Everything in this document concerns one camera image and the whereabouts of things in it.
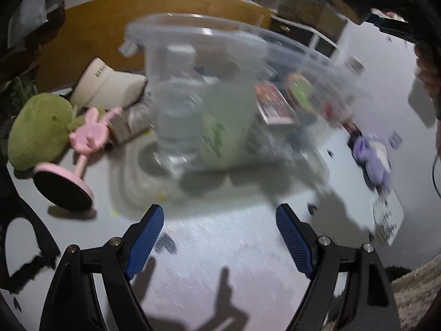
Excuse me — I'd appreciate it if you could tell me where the purple plush toy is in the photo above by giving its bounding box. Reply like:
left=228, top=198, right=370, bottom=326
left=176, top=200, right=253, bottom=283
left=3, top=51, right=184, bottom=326
left=351, top=134, right=393, bottom=190

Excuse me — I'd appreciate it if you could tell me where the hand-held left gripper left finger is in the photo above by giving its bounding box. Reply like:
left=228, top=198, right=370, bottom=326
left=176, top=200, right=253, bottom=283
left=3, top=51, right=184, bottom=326
left=39, top=204, right=165, bottom=331

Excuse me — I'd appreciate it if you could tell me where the person's right hand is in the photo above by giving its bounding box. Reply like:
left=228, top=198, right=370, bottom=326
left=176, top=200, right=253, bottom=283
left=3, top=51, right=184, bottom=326
left=414, top=43, right=441, bottom=121

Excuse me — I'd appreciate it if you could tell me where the silver can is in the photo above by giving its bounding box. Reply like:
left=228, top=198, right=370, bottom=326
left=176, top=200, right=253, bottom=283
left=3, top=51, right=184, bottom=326
left=110, top=103, right=154, bottom=145

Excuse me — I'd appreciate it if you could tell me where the brown cardboard box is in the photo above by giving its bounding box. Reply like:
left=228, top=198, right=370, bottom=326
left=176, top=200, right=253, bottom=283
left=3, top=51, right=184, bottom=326
left=279, top=0, right=347, bottom=40

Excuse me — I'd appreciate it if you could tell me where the pink rabbit stand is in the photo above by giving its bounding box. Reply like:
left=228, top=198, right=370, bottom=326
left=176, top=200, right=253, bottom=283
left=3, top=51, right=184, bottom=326
left=33, top=106, right=123, bottom=212

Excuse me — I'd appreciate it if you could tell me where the clear water bottle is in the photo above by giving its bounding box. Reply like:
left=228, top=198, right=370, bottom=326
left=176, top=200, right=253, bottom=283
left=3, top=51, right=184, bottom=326
left=145, top=43, right=207, bottom=176

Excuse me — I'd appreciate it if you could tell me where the red printed card box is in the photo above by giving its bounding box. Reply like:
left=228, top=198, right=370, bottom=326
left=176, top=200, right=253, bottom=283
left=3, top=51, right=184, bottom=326
left=255, top=83, right=299, bottom=125

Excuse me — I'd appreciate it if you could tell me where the clear plastic container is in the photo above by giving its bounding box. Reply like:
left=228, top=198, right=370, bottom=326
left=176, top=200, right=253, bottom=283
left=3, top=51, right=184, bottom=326
left=119, top=13, right=371, bottom=183

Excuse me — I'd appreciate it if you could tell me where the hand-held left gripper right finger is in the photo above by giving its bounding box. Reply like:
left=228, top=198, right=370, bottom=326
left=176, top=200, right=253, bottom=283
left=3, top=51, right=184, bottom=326
left=276, top=203, right=402, bottom=331

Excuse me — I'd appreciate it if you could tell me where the green plush toy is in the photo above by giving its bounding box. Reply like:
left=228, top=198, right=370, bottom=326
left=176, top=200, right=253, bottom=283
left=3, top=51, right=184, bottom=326
left=7, top=93, right=104, bottom=171

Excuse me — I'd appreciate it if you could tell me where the cork coaster with green frog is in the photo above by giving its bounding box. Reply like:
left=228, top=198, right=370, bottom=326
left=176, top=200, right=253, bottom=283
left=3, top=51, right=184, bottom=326
left=286, top=72, right=319, bottom=111

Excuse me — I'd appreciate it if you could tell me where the black cable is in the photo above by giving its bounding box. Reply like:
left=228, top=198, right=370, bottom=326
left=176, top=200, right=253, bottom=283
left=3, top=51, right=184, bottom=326
left=431, top=145, right=441, bottom=197

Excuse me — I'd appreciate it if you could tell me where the burger plush toy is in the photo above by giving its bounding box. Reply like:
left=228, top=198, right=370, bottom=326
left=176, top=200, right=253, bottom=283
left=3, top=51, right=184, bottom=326
left=343, top=119, right=362, bottom=139

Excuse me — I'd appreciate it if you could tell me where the pale green printed packet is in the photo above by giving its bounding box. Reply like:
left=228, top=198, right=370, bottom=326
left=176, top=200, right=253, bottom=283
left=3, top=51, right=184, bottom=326
left=198, top=83, right=257, bottom=168

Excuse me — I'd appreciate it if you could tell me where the beige fuzzy blanket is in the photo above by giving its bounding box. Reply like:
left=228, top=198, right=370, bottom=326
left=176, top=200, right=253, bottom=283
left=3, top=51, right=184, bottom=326
left=382, top=253, right=441, bottom=331

